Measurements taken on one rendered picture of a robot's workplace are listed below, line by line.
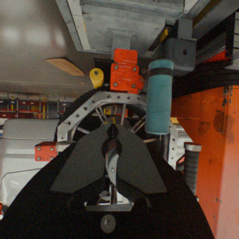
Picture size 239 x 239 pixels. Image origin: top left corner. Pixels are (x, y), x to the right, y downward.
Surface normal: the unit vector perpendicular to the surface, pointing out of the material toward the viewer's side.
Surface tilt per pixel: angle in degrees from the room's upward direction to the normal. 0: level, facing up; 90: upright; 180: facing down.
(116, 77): 90
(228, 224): 90
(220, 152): 90
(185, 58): 90
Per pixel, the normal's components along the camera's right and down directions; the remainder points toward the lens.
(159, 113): -0.20, 0.04
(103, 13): 0.13, 0.05
